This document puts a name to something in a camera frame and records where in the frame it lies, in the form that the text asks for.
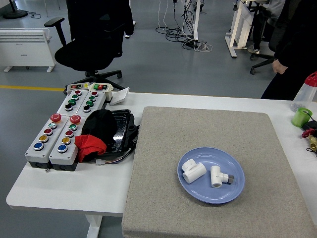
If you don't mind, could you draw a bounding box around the large white tee pipe fitting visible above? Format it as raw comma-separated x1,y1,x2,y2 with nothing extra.
181,159,207,184

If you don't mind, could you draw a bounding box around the coloured wire bundle with connector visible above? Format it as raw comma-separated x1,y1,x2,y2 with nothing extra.
94,146,136,166

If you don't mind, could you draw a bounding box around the brass valve with red handle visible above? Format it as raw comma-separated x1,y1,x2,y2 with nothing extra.
301,128,317,152

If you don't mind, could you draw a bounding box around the white flat wall switch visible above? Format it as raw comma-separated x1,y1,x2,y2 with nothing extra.
110,87,130,106

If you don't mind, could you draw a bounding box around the white desk foot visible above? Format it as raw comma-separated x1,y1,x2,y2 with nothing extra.
125,21,137,39

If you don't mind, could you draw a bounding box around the white desk leg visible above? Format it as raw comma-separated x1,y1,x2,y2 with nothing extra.
182,0,201,42

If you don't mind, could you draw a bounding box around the grey three-button control box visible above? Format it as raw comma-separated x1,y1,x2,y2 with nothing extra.
57,89,89,117
75,90,106,117

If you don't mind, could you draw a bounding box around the clear bottle with red cap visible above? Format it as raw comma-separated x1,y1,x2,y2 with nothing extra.
290,71,317,112

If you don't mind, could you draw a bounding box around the black round stand base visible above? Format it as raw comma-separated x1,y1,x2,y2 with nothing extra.
2,0,28,19

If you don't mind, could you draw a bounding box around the white electric heater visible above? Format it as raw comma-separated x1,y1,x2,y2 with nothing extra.
0,28,56,73

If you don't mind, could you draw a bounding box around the white table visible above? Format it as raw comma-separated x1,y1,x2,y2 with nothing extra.
6,92,317,238

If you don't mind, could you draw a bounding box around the grey-brown mat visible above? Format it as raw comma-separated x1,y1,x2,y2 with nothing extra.
122,106,317,238

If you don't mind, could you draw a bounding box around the white desk frame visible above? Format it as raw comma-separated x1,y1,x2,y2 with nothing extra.
224,0,270,59

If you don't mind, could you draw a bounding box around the black plastic tray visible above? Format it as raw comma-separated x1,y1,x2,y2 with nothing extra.
99,109,139,162

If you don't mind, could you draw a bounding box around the white green-red switch box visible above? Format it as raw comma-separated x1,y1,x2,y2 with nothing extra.
88,82,114,102

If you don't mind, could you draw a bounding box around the standing person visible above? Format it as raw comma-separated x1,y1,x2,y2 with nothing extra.
260,0,317,101

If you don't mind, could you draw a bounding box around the green plastic cup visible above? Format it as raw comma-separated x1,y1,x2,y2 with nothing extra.
291,107,313,128

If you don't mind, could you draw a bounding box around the seated person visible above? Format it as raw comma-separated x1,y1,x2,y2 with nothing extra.
249,0,285,54

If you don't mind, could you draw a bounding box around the small white tee pipe fitting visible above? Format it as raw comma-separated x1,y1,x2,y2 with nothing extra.
210,165,235,188

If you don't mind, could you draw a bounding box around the black cloth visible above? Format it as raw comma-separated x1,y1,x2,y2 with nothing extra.
81,109,118,149

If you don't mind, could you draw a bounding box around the black flat device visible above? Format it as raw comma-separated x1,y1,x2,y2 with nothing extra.
301,120,317,131

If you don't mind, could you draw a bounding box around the grey five-button control box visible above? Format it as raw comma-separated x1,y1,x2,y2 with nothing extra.
24,113,65,169
49,114,86,171

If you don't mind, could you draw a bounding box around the person's right hand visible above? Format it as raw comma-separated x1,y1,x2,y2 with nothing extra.
271,60,288,74

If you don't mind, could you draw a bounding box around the small grey switch box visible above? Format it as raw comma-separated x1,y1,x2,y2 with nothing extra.
66,83,90,92

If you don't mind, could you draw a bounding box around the black mesh office chair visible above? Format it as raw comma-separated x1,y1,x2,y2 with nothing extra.
249,7,279,75

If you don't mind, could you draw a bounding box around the blue round plate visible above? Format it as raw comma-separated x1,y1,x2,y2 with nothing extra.
177,147,246,205

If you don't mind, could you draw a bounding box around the red cloth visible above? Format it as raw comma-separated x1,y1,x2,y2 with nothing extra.
74,134,107,163

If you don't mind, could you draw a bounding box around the black floor cable tangle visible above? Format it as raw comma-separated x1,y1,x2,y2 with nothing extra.
155,0,207,50

